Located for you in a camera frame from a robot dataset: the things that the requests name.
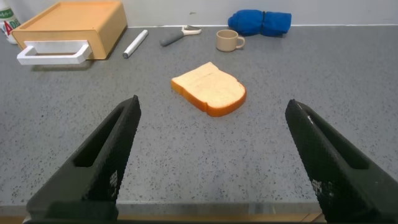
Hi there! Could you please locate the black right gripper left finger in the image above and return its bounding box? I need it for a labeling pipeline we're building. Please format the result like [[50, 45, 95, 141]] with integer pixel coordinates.
[[25, 95, 142, 223]]

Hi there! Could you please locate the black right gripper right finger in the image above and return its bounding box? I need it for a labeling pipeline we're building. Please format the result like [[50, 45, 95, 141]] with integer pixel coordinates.
[[285, 99, 398, 223]]

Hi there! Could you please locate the yellow drawer with white handle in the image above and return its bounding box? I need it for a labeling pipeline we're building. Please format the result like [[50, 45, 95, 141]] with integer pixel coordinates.
[[14, 30, 106, 65]]

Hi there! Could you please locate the yellow drawer case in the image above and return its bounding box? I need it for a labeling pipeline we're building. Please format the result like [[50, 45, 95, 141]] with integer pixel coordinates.
[[11, 1, 128, 60]]

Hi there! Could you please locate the white marker pen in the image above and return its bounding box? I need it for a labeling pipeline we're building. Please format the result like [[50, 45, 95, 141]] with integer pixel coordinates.
[[122, 29, 149, 59]]

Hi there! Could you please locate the bread slice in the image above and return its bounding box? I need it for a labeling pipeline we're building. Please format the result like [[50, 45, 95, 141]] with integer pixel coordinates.
[[170, 61, 248, 118]]

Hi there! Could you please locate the beige cup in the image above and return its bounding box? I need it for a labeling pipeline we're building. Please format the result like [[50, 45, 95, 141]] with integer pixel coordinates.
[[216, 29, 246, 53]]

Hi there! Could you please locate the blue folded cloth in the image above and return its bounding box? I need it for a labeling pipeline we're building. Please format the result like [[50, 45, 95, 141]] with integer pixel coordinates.
[[228, 9, 292, 37]]

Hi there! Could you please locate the white milk bottle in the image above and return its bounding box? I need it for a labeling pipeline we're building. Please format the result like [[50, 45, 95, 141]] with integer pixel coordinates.
[[0, 0, 22, 45]]

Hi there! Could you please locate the grey handled peeler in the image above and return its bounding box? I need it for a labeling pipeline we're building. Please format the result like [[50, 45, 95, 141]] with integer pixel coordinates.
[[159, 25, 203, 47]]

